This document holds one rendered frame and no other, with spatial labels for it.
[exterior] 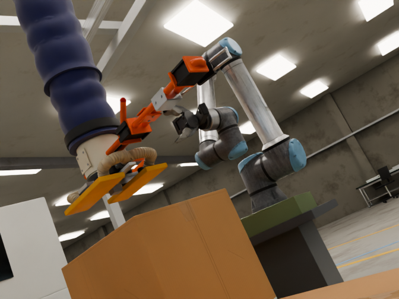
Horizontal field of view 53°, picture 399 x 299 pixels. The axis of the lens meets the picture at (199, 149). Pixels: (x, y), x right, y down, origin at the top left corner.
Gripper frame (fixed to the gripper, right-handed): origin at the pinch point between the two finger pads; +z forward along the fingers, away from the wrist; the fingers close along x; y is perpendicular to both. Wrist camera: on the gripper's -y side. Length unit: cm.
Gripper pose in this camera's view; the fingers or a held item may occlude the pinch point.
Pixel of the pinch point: (167, 123)
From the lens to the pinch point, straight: 147.8
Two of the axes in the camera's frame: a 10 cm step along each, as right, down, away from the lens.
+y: -5.7, 4.5, 6.9
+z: -7.1, 1.5, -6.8
